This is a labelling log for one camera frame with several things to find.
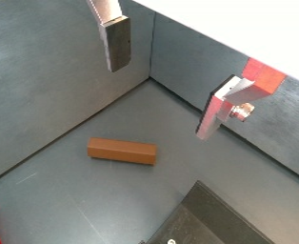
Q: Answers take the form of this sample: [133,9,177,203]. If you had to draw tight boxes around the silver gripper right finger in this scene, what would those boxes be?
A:
[196,58,285,140]

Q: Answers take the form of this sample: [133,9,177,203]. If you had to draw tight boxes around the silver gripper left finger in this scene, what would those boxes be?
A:
[86,0,130,72]

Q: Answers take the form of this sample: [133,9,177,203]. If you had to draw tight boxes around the black curved holder stand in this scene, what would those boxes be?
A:
[138,181,274,244]

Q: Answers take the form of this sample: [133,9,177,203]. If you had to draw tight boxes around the brown hexagonal prism block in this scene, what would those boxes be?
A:
[88,137,157,165]

